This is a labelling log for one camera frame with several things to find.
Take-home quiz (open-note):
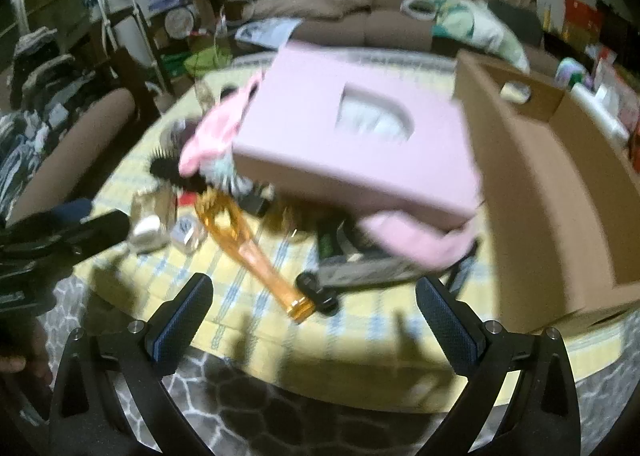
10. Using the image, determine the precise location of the pile of dark clothes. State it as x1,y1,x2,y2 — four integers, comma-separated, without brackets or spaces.
0,26,101,217

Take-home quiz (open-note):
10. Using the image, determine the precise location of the orange transparent hairbrush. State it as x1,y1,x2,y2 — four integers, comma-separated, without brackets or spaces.
194,187,317,323

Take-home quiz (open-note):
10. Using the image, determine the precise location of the yellow checked blanket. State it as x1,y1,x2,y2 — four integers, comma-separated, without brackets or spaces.
85,53,640,387

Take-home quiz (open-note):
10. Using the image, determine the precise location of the printed paper sheet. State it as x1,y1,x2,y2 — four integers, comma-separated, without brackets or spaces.
234,17,303,49

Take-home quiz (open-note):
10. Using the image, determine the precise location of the small blue print bottle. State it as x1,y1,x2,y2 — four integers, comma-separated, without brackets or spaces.
171,216,208,255

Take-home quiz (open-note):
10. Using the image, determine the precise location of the purple toy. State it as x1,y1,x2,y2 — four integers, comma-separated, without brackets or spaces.
555,56,591,87

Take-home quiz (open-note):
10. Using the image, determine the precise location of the pale pink cloth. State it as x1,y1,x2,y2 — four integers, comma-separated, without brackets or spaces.
357,210,481,269

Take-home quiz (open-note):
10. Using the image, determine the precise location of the white green tote bag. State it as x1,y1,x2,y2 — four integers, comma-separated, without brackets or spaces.
402,0,531,74

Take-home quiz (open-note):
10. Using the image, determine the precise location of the brown chair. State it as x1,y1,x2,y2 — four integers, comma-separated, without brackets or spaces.
10,88,138,222

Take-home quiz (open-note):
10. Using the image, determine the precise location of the dark folded cloth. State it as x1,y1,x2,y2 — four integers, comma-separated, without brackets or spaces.
487,0,543,49

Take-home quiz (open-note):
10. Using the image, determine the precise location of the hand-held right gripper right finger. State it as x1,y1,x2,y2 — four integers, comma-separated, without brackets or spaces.
415,276,583,456

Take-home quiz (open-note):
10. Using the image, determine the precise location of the black hairbrush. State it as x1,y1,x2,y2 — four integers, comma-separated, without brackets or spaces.
149,146,216,194

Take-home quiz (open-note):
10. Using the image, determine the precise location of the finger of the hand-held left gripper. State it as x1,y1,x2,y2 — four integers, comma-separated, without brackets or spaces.
75,210,132,257

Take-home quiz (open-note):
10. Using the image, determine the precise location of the brown cushion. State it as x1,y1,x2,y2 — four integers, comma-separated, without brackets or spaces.
242,0,371,22

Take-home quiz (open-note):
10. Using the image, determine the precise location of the brown cardboard box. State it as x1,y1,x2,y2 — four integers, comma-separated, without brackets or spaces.
452,50,640,332

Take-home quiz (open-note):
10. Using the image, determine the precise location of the pink box with window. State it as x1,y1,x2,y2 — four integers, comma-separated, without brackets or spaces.
232,40,483,232

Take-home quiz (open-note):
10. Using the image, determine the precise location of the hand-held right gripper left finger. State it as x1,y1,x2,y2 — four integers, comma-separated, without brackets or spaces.
48,272,216,456

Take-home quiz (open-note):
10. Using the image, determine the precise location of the bright pink cloth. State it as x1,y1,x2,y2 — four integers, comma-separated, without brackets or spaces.
179,73,263,174

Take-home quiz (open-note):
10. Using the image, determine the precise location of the small black device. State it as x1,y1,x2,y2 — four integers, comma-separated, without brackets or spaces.
295,272,339,313

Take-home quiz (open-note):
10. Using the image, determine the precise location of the round white clock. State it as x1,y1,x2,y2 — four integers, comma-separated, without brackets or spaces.
165,6,194,38

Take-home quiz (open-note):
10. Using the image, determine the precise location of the person's left hand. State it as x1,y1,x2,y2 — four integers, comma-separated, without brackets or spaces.
0,318,53,392

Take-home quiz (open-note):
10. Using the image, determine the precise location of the red box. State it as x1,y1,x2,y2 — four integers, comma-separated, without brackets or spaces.
562,0,606,44

